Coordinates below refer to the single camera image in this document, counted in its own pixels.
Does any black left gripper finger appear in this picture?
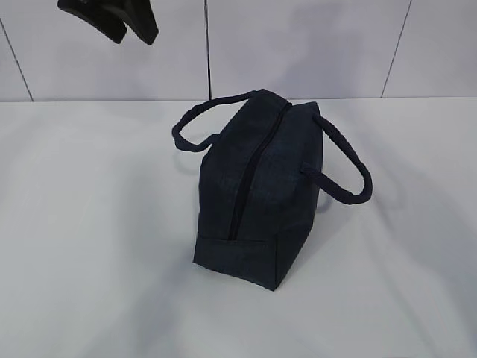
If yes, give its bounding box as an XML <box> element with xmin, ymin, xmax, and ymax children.
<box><xmin>57</xmin><ymin>0</ymin><xmax>127</xmax><ymax>44</ymax></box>
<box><xmin>111</xmin><ymin>0</ymin><xmax>159</xmax><ymax>45</ymax></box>

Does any dark navy fabric bag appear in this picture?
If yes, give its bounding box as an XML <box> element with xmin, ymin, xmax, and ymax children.
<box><xmin>171</xmin><ymin>89</ymin><xmax>373</xmax><ymax>290</ymax></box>

